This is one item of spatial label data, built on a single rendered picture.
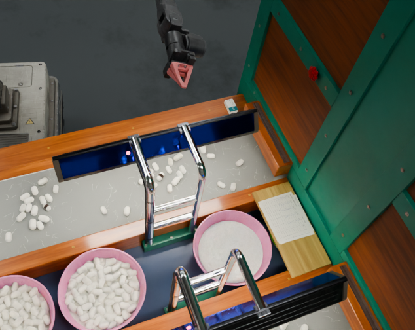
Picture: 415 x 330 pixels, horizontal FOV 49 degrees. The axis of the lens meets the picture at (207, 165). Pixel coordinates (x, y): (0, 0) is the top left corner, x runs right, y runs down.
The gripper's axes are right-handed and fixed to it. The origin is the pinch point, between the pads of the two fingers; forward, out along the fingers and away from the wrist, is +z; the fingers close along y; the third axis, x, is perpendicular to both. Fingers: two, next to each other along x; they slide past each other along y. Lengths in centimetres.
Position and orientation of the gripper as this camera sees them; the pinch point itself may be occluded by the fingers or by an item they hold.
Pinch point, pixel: (183, 85)
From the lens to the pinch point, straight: 134.6
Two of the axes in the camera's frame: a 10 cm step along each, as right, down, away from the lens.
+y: -4.3, 5.3, 7.3
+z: 1.9, 8.5, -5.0
